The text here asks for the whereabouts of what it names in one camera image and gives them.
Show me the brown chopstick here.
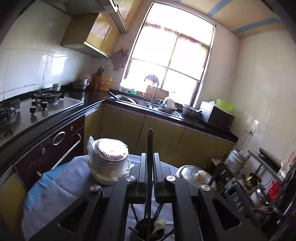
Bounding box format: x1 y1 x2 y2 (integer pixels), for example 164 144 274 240
147 129 153 240

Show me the aluminium pot with lid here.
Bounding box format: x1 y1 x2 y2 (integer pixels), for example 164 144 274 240
176 165 212 187

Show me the white bowl with wrapped container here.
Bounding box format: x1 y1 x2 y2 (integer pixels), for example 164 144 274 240
87 136 134 186

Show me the steel pot on shelf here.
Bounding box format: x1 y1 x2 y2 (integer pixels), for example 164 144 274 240
250 185 272 209

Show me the black utensil holder cup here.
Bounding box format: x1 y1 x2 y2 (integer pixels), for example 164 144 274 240
129 218 165 240

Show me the red plastic bag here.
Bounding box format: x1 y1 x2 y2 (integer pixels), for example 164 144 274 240
268 181 280 201

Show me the grey tablecloth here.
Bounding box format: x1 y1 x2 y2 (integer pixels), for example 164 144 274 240
21 155 174 240

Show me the metal shelf rack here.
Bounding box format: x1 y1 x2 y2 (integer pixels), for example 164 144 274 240
248 149 295 213

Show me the microwave oven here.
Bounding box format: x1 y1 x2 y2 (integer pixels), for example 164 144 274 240
200 101 234 131

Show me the green plastic basin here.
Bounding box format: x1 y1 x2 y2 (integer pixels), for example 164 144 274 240
216 99 234 113

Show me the blue under cloth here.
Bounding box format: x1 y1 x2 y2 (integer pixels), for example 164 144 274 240
24 162 70 210

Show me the dark red oven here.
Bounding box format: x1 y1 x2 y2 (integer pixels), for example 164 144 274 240
14 116 85 190

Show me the steel bowl on counter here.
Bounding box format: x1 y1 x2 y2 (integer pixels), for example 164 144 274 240
182 104 202 118

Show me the yellow oil bottle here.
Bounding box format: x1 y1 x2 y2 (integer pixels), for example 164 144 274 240
99 74 112 92

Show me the knife block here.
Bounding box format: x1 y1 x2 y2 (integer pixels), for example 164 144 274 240
89 67 104 90

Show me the window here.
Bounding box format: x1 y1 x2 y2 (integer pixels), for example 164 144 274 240
120 1 216 105

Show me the gas stove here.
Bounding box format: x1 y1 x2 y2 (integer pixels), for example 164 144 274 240
1 90 84 145

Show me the upper yellow cabinet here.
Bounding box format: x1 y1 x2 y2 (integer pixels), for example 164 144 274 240
61 13 120 59

